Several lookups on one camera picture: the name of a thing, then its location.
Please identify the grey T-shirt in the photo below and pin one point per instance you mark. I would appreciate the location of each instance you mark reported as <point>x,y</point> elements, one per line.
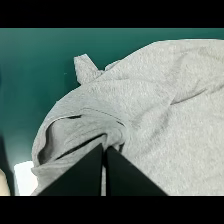
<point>156,110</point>

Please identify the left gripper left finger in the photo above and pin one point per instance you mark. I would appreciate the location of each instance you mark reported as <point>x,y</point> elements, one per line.
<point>83,176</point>

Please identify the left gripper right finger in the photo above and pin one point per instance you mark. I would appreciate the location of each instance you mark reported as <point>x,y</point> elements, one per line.
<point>126,178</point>

